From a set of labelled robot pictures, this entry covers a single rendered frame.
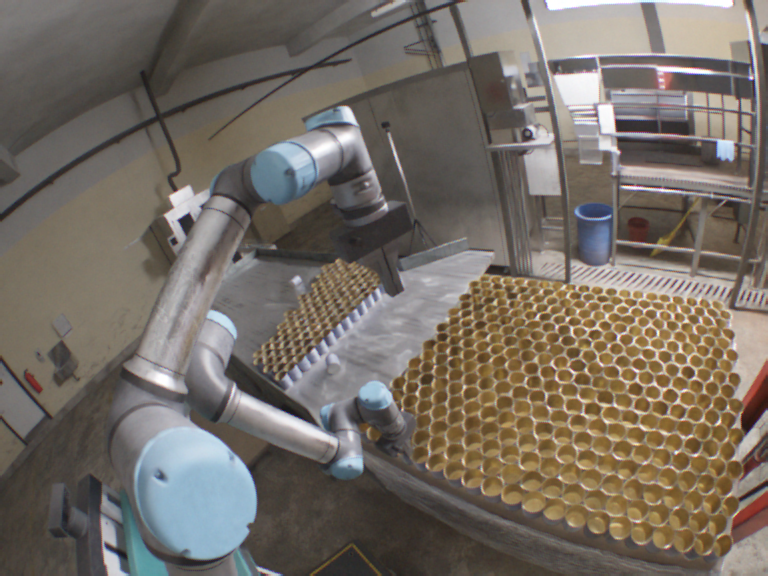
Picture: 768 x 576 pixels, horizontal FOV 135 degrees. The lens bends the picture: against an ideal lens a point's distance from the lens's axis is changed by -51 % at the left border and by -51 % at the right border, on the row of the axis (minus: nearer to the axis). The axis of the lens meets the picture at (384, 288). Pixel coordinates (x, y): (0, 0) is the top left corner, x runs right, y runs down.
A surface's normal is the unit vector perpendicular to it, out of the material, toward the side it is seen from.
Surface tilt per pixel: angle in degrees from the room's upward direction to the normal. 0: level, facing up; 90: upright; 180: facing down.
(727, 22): 90
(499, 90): 90
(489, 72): 90
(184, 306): 72
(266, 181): 89
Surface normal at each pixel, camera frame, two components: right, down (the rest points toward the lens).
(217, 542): 0.85, -0.12
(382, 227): 0.47, 0.30
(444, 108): -0.59, 0.58
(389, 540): -0.31, -0.80
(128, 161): 0.74, 0.13
